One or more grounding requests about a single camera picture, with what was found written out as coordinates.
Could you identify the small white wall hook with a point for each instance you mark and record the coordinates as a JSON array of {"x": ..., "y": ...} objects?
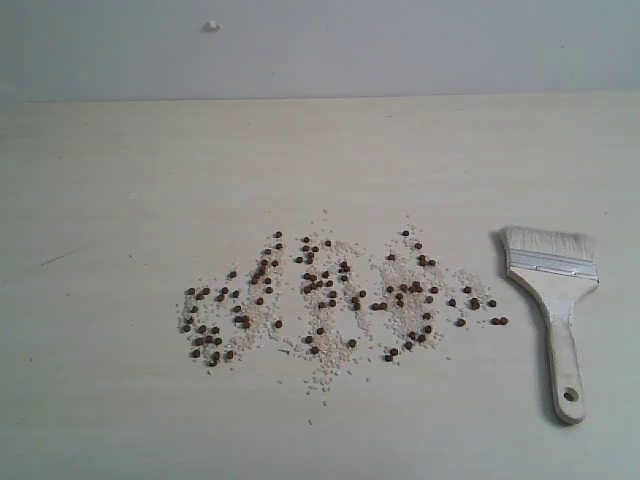
[{"x": 211, "y": 26}]

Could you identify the scattered rice and brown pellets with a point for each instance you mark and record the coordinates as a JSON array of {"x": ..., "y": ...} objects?
[{"x": 335, "y": 308}]

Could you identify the white wooden paint brush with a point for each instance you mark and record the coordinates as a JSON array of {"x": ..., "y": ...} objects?
[{"x": 557, "y": 269}]

